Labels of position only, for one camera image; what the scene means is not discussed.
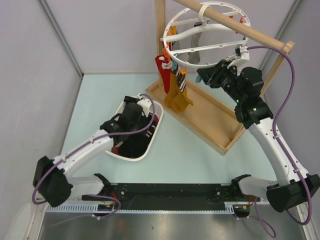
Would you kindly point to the red patterned sock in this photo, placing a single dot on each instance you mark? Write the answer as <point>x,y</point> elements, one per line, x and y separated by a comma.
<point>164,67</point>

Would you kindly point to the yellow clip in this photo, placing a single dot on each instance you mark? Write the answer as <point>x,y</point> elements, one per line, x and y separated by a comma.
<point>182,71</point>

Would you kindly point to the teal clip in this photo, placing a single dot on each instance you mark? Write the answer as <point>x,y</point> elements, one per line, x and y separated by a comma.
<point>198,79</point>

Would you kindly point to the white laundry basket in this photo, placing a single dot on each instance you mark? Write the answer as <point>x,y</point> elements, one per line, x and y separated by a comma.
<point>139,144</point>

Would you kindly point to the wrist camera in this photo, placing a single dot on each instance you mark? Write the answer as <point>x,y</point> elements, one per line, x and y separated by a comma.
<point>240,56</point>
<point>147,104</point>

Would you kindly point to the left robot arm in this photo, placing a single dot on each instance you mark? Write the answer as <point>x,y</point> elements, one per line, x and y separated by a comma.
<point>55,179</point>

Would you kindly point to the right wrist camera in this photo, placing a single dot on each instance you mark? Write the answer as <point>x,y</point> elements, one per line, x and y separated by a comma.
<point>240,56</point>

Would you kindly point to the mustard brown striped sock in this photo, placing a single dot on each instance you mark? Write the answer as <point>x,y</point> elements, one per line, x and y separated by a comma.
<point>181,101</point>

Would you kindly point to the pile of dark socks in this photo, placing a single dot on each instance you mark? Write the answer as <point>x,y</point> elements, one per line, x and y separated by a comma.
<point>144,120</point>

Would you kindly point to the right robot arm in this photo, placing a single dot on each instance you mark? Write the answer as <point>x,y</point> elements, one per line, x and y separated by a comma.
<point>293,184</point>

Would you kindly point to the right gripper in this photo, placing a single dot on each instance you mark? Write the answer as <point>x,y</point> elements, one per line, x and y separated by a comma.
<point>207,73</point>

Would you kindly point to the white round clip hanger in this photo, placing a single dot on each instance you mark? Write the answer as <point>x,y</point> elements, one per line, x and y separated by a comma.
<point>195,41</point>

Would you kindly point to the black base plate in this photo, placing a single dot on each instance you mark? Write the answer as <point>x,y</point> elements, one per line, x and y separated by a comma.
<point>176,197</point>

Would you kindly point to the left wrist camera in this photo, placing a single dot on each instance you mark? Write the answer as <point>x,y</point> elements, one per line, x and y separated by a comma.
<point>147,104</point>

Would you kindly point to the white cable duct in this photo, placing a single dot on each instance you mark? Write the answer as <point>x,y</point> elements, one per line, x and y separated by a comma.
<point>96,208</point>

